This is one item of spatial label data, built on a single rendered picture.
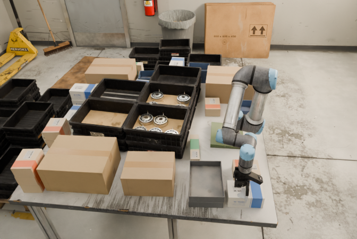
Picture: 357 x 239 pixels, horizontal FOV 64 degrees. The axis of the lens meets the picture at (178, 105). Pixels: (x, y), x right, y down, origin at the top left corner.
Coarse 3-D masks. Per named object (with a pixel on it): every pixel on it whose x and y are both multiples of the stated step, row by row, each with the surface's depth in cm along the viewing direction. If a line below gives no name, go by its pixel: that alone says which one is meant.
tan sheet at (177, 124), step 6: (138, 120) 211; (168, 120) 210; (174, 120) 210; (180, 120) 209; (144, 126) 205; (150, 126) 205; (156, 126) 205; (168, 126) 204; (174, 126) 204; (180, 126) 204
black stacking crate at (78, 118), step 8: (88, 104) 219; (96, 104) 220; (104, 104) 218; (112, 104) 216; (120, 104) 215; (128, 104) 213; (80, 112) 209; (88, 112) 221; (112, 112) 221; (120, 112) 219; (128, 112) 218; (72, 120) 200; (80, 120) 210; (72, 128) 200; (80, 128) 198; (88, 128) 197; (112, 136) 197; (120, 136) 195
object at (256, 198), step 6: (228, 186) 166; (252, 186) 165; (258, 186) 165; (228, 192) 162; (234, 192) 162; (252, 192) 162; (258, 192) 162; (228, 198) 160; (234, 198) 160; (240, 198) 160; (252, 198) 159; (258, 198) 159; (264, 198) 158; (228, 204) 164; (234, 204) 163; (240, 204) 163; (246, 204) 163; (252, 204) 162; (258, 204) 162
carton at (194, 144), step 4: (192, 136) 205; (196, 136) 205; (192, 140) 202; (196, 140) 202; (192, 144) 199; (196, 144) 198; (192, 148) 196; (196, 148) 196; (192, 152) 192; (196, 152) 192; (192, 156) 190; (196, 156) 190
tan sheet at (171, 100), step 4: (164, 96) 235; (168, 96) 235; (172, 96) 235; (176, 96) 234; (148, 100) 231; (164, 100) 230; (168, 100) 230; (172, 100) 230; (176, 100) 230; (168, 104) 226; (172, 104) 226; (176, 104) 225; (184, 104) 225; (188, 104) 225
